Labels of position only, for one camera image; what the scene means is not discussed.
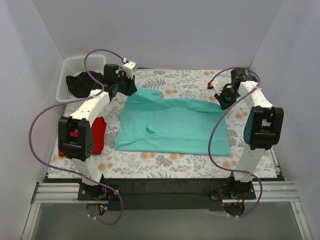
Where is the aluminium frame rail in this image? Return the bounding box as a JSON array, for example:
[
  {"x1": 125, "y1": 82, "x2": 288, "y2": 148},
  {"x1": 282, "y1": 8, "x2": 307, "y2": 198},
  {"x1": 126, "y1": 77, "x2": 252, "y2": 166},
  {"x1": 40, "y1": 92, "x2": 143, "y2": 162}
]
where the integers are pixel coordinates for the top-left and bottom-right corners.
[{"x1": 31, "y1": 181, "x2": 300, "y2": 203}]

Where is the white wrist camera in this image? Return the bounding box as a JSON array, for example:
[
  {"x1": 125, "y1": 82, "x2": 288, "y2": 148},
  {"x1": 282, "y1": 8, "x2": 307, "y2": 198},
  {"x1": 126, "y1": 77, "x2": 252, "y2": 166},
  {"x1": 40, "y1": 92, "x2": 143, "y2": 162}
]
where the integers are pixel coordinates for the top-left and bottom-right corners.
[
  {"x1": 207, "y1": 79, "x2": 225, "y2": 95},
  {"x1": 122, "y1": 61, "x2": 138, "y2": 79}
]

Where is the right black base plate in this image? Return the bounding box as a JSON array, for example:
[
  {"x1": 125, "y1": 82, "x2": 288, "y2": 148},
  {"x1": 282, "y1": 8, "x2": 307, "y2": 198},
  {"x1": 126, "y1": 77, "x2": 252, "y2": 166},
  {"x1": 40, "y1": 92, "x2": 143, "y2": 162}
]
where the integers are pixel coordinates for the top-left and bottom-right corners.
[{"x1": 209, "y1": 182, "x2": 256, "y2": 200}]

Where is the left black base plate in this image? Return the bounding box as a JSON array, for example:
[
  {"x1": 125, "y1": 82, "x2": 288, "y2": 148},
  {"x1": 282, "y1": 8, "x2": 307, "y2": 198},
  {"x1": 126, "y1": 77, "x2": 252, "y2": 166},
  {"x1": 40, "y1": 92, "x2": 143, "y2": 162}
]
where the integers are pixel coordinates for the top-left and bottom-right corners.
[{"x1": 77, "y1": 184, "x2": 122, "y2": 201}]

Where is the black crumpled t shirt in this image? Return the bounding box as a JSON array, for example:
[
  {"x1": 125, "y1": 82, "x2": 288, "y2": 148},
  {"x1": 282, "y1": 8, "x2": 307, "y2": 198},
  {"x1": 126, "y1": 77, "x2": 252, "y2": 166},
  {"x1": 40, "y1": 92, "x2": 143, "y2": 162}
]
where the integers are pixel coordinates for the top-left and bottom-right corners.
[{"x1": 66, "y1": 71, "x2": 102, "y2": 99}]

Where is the red folded t shirt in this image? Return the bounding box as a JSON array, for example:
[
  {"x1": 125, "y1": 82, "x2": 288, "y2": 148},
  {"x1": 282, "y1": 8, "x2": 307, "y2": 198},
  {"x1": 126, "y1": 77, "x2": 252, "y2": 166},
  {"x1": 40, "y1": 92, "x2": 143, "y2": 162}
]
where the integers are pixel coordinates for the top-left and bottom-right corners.
[{"x1": 58, "y1": 116, "x2": 107, "y2": 162}]

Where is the teal t shirt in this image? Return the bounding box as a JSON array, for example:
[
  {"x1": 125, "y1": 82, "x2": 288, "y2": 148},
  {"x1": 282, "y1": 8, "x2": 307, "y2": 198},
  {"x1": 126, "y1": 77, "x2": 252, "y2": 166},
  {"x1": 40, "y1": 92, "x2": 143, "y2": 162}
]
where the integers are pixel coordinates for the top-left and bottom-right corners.
[{"x1": 114, "y1": 87, "x2": 231, "y2": 156}]

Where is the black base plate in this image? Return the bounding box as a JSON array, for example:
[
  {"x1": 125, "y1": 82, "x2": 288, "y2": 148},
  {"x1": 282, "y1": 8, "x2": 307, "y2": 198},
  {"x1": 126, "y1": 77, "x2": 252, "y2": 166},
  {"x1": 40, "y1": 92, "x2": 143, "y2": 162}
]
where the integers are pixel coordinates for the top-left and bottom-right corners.
[
  {"x1": 77, "y1": 184, "x2": 122, "y2": 201},
  {"x1": 209, "y1": 182, "x2": 256, "y2": 200}
]

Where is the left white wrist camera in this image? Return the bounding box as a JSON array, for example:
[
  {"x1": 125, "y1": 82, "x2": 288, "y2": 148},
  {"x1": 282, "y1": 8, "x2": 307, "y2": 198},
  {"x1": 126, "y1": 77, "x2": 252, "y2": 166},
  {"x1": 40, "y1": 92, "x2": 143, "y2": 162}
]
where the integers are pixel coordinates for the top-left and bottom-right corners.
[{"x1": 122, "y1": 61, "x2": 138, "y2": 79}]

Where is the white plastic basket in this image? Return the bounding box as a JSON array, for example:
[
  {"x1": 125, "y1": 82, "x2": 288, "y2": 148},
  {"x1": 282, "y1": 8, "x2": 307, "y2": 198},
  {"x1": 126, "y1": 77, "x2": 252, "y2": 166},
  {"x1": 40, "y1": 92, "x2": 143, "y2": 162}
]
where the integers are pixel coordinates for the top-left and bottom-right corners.
[{"x1": 55, "y1": 54, "x2": 106, "y2": 103}]

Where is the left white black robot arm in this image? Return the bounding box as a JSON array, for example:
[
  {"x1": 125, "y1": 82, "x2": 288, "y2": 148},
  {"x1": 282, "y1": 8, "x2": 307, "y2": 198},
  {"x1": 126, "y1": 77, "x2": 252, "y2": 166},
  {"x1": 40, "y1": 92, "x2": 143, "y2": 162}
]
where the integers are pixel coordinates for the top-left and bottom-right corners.
[{"x1": 58, "y1": 61, "x2": 137, "y2": 200}]

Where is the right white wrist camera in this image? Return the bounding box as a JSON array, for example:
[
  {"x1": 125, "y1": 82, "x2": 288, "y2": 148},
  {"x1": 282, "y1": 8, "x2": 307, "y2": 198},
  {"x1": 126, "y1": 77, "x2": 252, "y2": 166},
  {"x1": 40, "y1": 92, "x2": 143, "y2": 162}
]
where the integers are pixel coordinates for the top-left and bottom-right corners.
[{"x1": 207, "y1": 79, "x2": 225, "y2": 95}]

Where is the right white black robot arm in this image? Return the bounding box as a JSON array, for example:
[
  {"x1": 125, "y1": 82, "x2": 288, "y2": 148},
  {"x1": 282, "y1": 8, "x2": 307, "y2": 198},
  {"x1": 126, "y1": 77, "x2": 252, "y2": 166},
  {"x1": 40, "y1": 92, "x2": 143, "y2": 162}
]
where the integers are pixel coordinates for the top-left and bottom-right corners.
[{"x1": 211, "y1": 67, "x2": 284, "y2": 199}]

